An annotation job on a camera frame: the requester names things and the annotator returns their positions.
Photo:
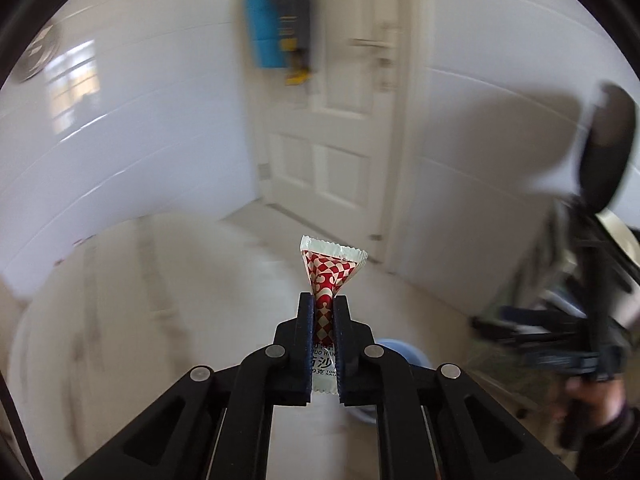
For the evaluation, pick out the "white panel door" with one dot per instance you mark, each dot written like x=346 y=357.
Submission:
x=329 y=151

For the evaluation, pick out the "light blue plastic bucket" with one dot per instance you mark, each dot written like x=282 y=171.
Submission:
x=414 y=356

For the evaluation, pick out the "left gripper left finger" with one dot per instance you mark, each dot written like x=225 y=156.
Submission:
x=214 y=424

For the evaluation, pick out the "round white marble table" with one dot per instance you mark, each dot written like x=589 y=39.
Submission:
x=135 y=307

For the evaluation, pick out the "person's right hand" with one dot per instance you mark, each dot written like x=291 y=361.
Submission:
x=604 y=400

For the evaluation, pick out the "silver door handle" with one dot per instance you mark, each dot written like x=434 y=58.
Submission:
x=384 y=51

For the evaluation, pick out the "red white checkered wrapper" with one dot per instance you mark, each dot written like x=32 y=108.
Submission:
x=329 y=266

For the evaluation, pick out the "blue apron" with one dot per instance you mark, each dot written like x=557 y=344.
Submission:
x=263 y=27

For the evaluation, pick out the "dark grey apron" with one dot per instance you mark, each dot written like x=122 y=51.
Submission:
x=294 y=38

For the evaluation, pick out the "round silver wall cover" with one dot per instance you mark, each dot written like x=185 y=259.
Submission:
x=39 y=53

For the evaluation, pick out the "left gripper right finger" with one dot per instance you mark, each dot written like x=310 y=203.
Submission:
x=433 y=424

